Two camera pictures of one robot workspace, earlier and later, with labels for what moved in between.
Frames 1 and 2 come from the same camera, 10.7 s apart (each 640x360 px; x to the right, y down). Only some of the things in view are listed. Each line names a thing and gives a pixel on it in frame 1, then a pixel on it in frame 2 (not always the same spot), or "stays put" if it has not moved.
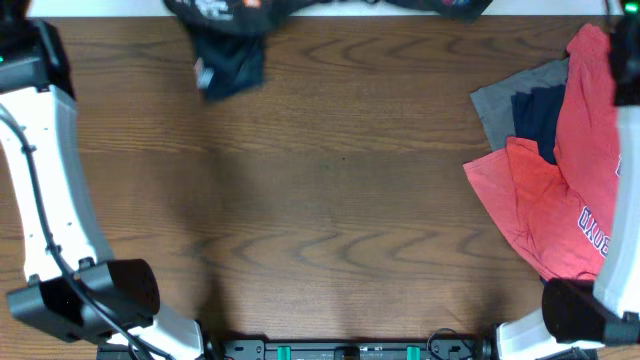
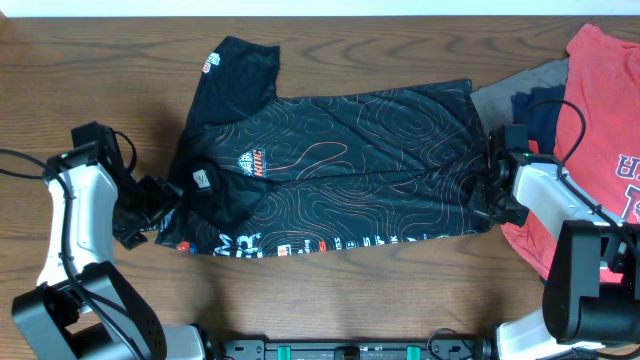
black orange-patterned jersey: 229,37 → 275,170
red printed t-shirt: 562,214 stays put
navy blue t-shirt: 535,114 stays put
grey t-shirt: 495,104 stays put
